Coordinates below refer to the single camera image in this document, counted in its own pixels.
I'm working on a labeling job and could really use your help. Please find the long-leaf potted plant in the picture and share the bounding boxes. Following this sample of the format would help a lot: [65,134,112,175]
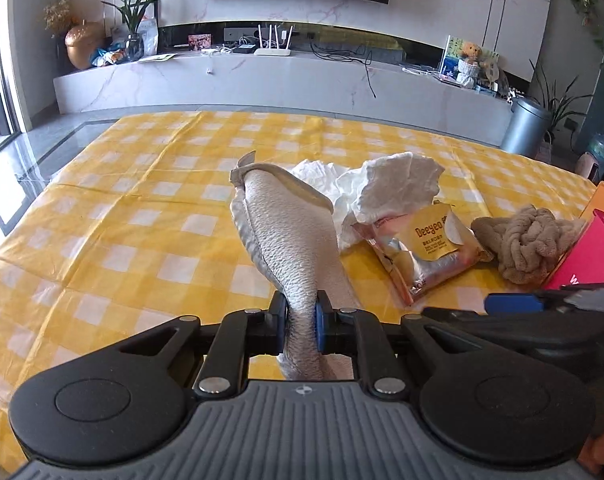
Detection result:
[528,59,593,137]

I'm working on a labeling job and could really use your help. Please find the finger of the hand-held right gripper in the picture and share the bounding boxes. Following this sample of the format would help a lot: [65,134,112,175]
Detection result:
[484,290,570,314]
[421,308,488,332]

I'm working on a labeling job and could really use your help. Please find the white router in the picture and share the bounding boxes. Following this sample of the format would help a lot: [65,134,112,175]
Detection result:
[253,23,295,57]

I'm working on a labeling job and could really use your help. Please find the white crumpled tissue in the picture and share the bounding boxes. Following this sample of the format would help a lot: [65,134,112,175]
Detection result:
[290,151,445,252]

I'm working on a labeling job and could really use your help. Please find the beige knitted rope bundle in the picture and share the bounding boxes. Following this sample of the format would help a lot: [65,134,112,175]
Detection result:
[470,204,588,287]

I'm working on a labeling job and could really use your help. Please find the yellow checked tablecloth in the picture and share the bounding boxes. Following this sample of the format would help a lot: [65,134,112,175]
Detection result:
[0,110,603,473]

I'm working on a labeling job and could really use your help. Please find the pink stool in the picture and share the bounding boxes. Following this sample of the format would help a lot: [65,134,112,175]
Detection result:
[576,152,601,182]

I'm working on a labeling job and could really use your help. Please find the gold tissue packet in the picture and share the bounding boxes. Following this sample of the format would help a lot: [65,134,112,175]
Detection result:
[350,199,496,309]

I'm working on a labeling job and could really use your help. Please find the picture card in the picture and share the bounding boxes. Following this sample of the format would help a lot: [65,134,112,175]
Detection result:
[438,34,501,84]

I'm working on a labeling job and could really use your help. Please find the golden acorn jar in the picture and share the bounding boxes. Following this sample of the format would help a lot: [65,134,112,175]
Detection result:
[64,19,106,71]

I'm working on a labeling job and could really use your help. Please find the dried yellow flowers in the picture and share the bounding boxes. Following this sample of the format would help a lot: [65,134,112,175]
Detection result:
[43,0,76,37]

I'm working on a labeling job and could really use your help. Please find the plant in glass vase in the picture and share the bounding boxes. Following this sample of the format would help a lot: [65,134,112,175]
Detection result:
[101,0,169,62]

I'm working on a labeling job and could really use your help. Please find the black cable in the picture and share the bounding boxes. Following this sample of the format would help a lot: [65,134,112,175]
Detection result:
[309,42,379,100]

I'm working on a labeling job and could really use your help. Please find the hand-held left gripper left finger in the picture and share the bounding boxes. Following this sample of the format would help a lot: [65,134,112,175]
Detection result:
[116,291,289,397]

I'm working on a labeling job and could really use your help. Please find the snack bags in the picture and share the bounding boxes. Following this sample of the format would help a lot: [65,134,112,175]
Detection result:
[91,41,129,67]

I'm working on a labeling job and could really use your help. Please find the green ivy plant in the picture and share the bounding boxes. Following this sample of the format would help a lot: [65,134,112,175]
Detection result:
[562,0,604,88]

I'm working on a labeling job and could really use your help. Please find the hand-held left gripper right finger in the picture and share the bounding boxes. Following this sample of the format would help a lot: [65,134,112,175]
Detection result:
[314,290,483,397]

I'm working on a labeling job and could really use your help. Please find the red box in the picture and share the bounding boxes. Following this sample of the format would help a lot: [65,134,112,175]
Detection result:
[540,209,604,292]

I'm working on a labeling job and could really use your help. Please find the teddy bear in cup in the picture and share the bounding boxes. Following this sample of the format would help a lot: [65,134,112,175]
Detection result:
[454,57,481,89]

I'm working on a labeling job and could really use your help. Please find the blue water jug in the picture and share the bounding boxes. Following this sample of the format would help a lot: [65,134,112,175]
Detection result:
[586,119,604,167]

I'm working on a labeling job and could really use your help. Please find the grey metal trash can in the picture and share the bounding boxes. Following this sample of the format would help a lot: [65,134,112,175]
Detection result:
[501,97,553,159]

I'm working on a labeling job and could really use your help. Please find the marble television console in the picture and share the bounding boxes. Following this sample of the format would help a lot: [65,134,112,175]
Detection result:
[53,51,513,149]

